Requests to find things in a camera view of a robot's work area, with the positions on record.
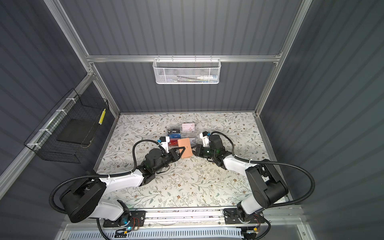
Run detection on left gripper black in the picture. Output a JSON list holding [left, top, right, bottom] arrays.
[[152, 146, 185, 175]]

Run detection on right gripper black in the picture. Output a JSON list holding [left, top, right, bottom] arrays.
[[189, 144, 217, 160]]

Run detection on pink leather card wallet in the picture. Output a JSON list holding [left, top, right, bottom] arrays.
[[178, 138, 194, 159]]

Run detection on clear acrylic card display stand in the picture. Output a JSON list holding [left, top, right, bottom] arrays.
[[166, 124, 197, 139]]

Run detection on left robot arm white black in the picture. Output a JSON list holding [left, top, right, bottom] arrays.
[[60, 147, 186, 227]]

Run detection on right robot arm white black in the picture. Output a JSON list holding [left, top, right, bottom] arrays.
[[192, 132, 289, 223]]

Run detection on white VIP diamond card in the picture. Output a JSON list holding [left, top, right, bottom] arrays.
[[189, 137, 197, 147]]

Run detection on blue VIP card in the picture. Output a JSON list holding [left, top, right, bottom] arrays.
[[168, 133, 181, 139]]

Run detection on black VIP card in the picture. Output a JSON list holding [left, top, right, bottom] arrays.
[[167, 127, 181, 134]]

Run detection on pink VIP card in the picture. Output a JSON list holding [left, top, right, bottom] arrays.
[[182, 123, 196, 133]]

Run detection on pens in white basket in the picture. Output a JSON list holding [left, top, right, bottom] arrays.
[[177, 75, 219, 83]]

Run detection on yellow tag on basket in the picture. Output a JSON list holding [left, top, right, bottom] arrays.
[[98, 109, 106, 125]]

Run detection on white vented panel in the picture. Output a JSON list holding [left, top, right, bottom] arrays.
[[67, 227, 244, 240]]

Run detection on black pad in basket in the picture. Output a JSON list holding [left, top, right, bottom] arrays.
[[57, 119, 99, 146]]

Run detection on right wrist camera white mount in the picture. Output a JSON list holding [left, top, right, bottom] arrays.
[[199, 131, 211, 147]]

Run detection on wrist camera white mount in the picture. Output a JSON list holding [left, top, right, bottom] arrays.
[[158, 136, 170, 153], [199, 131, 211, 147]]

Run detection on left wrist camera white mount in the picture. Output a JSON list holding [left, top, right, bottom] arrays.
[[158, 136, 170, 153]]

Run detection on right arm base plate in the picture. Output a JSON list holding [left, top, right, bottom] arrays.
[[222, 208, 265, 225]]

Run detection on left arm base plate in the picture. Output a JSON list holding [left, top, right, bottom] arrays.
[[103, 211, 147, 229]]

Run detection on white wire mesh basket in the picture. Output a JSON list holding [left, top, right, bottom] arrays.
[[153, 59, 222, 85]]

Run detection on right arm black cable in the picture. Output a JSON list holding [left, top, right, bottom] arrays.
[[211, 131, 316, 208]]

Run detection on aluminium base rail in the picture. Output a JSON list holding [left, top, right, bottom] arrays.
[[61, 205, 304, 232]]

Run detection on black wire basket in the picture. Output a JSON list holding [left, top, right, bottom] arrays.
[[25, 91, 109, 164]]

